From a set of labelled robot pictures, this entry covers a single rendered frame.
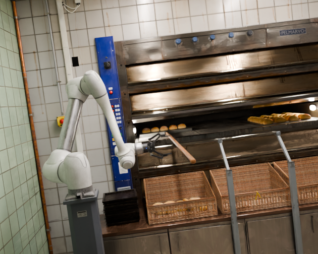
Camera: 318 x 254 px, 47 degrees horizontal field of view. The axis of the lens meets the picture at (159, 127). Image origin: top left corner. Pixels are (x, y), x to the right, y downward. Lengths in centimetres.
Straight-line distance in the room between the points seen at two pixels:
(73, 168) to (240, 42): 193
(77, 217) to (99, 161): 108
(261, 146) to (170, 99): 94
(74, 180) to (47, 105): 122
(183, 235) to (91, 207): 90
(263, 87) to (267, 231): 127
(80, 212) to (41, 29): 176
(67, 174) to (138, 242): 91
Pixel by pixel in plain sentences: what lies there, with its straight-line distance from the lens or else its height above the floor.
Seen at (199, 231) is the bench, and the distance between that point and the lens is 293.
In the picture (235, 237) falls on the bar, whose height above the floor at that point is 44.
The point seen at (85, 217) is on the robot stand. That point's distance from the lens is 235.
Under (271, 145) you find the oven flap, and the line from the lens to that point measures 349.
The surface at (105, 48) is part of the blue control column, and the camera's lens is 329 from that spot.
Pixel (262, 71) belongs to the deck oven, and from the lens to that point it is 345.
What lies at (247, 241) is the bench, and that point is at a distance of 305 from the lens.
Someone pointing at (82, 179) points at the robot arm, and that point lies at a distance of 231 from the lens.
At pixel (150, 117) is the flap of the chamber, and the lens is 312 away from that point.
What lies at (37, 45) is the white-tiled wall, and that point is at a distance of 344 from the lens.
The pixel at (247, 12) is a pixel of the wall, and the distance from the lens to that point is 349.
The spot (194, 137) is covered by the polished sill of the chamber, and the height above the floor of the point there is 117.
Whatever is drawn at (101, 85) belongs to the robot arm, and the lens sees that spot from 252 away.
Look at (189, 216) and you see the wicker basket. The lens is 294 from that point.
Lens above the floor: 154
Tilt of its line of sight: 4 degrees down
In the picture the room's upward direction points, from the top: 7 degrees counter-clockwise
